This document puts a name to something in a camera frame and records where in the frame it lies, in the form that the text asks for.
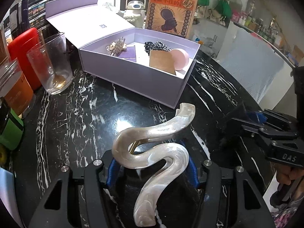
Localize red canister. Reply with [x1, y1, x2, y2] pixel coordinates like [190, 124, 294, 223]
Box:
[8, 27, 44, 91]

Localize orange label plastic jar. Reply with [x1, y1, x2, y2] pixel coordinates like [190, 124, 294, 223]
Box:
[0, 58, 36, 119]

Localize purple card box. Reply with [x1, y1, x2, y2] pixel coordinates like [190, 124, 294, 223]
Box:
[117, 45, 138, 63]

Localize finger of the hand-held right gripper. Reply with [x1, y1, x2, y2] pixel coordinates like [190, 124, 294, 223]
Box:
[242, 125, 298, 144]
[255, 109, 296, 131]

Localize row of cosmetic bottles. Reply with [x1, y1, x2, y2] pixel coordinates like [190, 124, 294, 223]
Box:
[231, 2, 304, 53]

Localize dark label clear jar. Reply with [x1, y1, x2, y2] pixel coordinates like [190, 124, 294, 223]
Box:
[9, 0, 30, 36]

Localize clear glass tumbler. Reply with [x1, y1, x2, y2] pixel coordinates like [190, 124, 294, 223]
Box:
[26, 32, 74, 95]

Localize green glass jar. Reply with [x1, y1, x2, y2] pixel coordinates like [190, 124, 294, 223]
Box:
[0, 97, 25, 151]

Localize brown card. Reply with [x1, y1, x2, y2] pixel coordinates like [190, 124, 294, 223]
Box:
[149, 50, 177, 76]

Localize black polka dot scrunchie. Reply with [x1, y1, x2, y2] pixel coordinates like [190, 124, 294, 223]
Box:
[144, 40, 172, 53]

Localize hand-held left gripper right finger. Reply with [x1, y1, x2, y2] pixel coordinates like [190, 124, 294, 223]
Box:
[188, 159, 273, 228]

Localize lavender gift box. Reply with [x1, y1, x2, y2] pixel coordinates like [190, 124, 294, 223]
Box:
[45, 0, 201, 110]

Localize black display card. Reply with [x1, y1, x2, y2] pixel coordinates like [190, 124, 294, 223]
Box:
[28, 0, 56, 21]

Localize person's right hand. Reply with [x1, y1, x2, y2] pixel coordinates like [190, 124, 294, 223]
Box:
[269, 166, 301, 207]

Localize brown content clear jar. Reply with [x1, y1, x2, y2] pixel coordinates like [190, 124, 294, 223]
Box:
[0, 24, 11, 62]

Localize brown printed paper bag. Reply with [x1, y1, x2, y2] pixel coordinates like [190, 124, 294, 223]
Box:
[144, 0, 199, 40]

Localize pearl white hair claw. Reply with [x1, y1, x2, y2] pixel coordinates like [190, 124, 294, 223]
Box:
[111, 103, 196, 227]

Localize white bear shaped bottle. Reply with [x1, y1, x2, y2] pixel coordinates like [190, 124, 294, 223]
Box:
[123, 0, 146, 28]

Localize cardboard box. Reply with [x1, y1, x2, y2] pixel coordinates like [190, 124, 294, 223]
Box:
[291, 45, 304, 63]

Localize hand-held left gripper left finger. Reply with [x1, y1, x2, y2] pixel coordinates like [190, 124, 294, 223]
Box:
[34, 159, 119, 228]

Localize person's right forearm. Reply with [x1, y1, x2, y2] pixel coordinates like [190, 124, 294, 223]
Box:
[269, 195, 304, 228]

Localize yellow green fruit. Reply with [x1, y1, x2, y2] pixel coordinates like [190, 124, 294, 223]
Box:
[0, 144, 7, 167]

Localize light blue case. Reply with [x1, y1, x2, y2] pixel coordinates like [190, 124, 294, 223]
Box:
[0, 166, 18, 219]

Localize clear hair claw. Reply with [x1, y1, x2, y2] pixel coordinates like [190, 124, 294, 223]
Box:
[106, 37, 127, 56]

